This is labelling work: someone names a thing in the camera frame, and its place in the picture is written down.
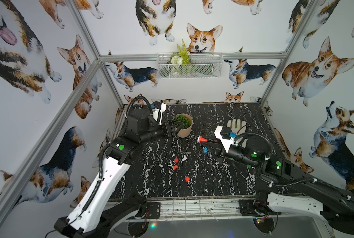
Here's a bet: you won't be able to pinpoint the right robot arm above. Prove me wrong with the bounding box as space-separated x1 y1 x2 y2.
197 132 354 235

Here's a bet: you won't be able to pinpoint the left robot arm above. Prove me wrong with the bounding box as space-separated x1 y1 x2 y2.
54 96 179 238

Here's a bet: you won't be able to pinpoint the beige plant pot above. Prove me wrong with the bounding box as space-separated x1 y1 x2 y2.
176 114 193 138

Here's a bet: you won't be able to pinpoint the green fern with flower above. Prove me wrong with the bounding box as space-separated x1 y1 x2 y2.
168 40 191 77

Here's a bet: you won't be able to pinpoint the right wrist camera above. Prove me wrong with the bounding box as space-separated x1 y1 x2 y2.
214 127 238 152

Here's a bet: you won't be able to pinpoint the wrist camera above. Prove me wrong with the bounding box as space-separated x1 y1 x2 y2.
214 127 238 152
152 101 166 125

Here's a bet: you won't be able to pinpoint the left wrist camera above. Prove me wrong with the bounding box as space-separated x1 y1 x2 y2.
152 101 166 125

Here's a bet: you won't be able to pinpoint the white wire wall basket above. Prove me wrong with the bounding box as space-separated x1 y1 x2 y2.
157 53 224 78

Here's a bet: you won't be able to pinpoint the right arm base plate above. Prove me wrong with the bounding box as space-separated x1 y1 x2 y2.
238 199 282 217

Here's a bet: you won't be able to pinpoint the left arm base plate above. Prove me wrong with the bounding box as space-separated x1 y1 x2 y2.
141 202 161 219

